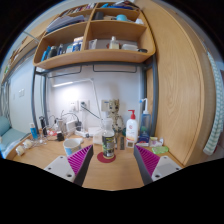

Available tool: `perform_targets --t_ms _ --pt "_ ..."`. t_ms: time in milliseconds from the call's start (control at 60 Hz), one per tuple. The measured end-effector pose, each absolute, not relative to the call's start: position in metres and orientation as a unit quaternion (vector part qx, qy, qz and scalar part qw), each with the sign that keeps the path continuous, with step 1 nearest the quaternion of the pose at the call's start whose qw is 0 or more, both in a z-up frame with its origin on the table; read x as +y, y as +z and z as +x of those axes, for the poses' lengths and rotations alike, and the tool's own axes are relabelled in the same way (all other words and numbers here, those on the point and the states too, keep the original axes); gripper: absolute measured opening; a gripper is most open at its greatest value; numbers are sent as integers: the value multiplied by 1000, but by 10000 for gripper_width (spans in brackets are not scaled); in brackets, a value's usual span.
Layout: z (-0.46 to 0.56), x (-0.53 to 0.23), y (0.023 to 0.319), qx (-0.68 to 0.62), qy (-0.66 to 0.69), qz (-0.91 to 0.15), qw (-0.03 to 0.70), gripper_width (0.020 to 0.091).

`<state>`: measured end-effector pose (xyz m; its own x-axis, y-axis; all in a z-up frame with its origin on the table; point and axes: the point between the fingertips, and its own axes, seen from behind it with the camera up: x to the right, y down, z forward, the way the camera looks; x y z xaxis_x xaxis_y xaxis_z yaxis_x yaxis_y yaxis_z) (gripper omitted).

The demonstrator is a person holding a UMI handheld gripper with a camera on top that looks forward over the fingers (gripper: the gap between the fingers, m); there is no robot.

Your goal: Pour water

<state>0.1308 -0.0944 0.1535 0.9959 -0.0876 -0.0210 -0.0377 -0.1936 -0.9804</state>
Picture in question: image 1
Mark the white mug with blue patches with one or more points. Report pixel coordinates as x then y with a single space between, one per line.
71 147

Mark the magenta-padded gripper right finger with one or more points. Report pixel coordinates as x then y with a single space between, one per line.
165 166

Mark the wooden wardrobe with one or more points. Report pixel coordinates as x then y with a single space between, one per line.
180 100

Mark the wooden shelf unit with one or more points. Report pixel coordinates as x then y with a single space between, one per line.
93 57

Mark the small white thermometer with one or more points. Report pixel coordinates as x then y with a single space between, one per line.
130 144

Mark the clear bottle with dark label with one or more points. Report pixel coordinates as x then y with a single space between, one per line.
108 143

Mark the wooden loft bed rail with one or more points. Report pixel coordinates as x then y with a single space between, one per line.
23 50

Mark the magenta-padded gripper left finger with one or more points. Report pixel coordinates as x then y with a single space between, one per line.
58 166

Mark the small black jar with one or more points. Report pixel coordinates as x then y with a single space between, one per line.
60 136

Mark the green packet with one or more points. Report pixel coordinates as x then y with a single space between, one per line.
160 150

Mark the black electric shaver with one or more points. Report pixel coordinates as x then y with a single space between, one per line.
42 125

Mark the blue spray bottle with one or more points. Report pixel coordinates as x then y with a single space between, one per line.
145 123

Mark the flat round red coaster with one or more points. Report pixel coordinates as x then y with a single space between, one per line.
100 159

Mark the white tissue pack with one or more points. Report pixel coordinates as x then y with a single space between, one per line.
97 137

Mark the white pump bottle red top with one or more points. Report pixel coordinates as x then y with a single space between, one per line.
131 130

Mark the white tape roll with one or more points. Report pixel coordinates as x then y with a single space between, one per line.
20 150
27 143

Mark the white power strip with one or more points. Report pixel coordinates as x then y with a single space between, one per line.
82 133

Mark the bed with teal bedding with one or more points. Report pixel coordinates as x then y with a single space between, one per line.
10 136

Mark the small blue bottle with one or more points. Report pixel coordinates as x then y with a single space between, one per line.
33 131

